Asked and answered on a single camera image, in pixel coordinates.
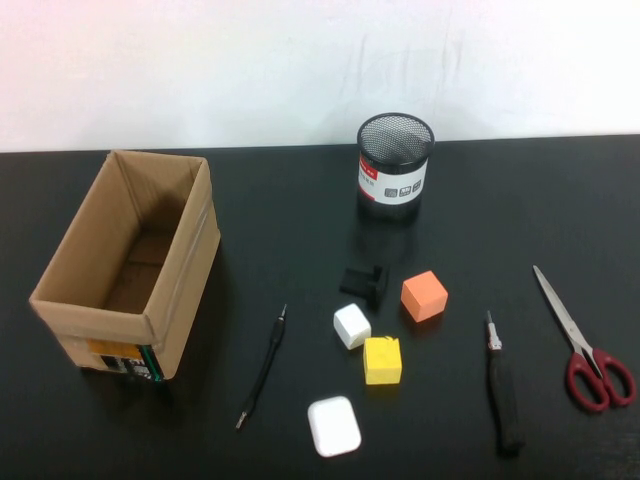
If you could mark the yellow foam block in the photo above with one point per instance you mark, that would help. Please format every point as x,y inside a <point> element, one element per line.
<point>382,361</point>

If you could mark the white foam block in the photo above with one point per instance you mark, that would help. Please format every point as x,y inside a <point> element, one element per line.
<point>351,325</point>

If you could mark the black mesh pen holder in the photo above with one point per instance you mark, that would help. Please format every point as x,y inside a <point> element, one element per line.
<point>395,185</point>

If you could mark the white earbud case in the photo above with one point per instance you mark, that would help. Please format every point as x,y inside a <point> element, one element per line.
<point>334,426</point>

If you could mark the open brown cardboard box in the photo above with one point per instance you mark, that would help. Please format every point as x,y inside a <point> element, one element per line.
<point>175,300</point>

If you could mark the orange foam block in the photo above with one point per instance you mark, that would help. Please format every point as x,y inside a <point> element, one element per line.
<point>425,297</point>

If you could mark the thin black screwdriver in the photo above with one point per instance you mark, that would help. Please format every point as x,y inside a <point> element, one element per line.
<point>272,345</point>

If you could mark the black plastic bracket part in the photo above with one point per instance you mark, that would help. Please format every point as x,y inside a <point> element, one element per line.
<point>357,282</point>

